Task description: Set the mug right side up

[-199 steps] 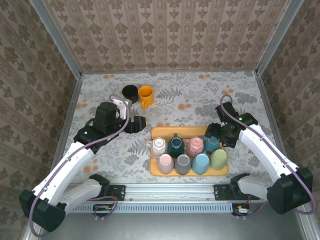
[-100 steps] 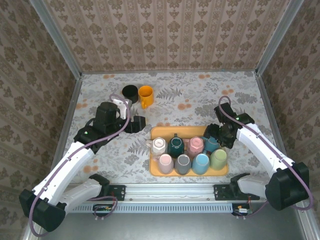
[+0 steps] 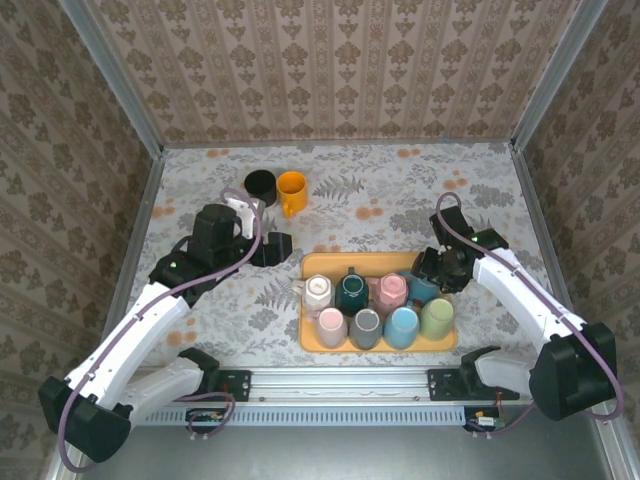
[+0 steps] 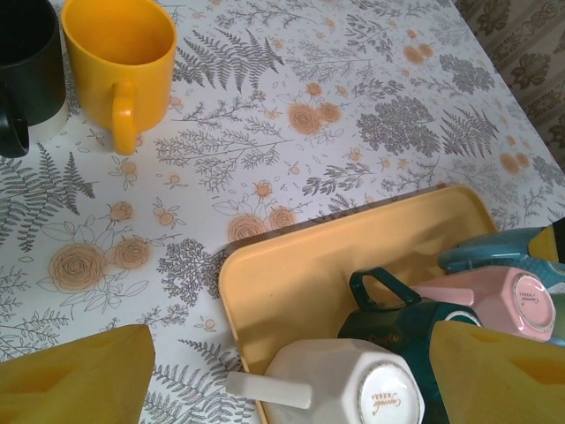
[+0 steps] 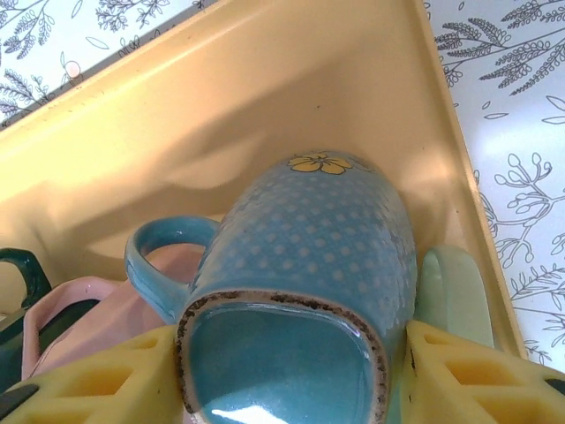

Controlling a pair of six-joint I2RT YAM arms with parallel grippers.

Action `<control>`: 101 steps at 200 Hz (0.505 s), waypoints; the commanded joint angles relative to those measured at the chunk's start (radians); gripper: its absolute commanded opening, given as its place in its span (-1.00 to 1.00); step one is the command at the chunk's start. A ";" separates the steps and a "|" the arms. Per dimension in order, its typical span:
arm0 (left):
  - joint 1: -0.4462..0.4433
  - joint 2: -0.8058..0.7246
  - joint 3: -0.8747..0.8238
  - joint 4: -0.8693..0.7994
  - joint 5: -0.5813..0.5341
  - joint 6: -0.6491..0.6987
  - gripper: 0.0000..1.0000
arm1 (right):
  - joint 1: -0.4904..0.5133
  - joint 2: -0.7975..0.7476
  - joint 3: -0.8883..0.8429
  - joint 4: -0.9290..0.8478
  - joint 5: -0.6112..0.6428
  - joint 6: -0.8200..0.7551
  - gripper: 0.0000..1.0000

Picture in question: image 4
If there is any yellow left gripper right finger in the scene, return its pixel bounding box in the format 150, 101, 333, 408
430, 320, 565, 424

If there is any black mug with white base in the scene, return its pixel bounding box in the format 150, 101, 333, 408
0, 0, 68, 158

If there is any pink faceted mug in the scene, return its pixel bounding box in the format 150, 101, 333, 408
412, 266, 556, 342

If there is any yellow plastic tray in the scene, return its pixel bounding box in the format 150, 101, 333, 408
218, 184, 502, 424

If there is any floral print tablecloth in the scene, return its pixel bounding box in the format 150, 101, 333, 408
0, 0, 565, 424

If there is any white faceted mug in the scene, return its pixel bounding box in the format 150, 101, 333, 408
225, 338, 426, 424

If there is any yellow mug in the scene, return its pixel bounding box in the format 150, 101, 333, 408
60, 0, 178, 156

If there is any dark green faceted mug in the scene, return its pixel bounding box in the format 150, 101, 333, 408
337, 267, 483, 401

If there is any speckled blue mug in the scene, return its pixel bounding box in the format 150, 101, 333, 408
436, 227, 565, 295

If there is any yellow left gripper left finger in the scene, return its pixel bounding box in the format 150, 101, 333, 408
0, 323, 156, 424

